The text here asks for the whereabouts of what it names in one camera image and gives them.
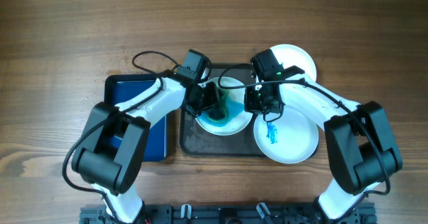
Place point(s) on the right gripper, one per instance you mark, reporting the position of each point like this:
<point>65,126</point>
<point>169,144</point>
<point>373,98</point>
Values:
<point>261,103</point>

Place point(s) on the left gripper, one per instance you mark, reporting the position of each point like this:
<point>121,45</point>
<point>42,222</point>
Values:
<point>212,93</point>

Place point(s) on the green yellow sponge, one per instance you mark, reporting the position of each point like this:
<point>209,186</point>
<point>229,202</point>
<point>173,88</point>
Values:
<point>219,113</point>

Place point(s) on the white plate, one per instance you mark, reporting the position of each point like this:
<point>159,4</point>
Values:
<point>235,118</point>
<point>290,139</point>
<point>294,60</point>

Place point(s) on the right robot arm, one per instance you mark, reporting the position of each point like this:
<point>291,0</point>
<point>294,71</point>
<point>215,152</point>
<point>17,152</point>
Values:
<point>362,150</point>

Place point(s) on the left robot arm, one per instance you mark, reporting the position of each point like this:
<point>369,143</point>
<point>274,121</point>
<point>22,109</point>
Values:
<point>110,151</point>

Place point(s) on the dark brown serving tray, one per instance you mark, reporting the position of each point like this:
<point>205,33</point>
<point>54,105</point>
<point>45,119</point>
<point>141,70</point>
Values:
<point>196,141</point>

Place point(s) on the blue water basin tray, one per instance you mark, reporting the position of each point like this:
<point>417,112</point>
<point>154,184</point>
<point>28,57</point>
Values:
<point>120,88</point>

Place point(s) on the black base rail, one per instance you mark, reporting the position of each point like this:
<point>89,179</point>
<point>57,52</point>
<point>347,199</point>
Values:
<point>262,213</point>

